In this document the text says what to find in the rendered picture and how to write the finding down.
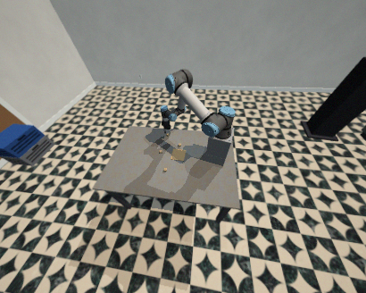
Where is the tan flat mat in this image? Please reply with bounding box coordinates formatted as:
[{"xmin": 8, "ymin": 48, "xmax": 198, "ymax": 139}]
[{"xmin": 171, "ymin": 148, "xmax": 187, "ymax": 161}]

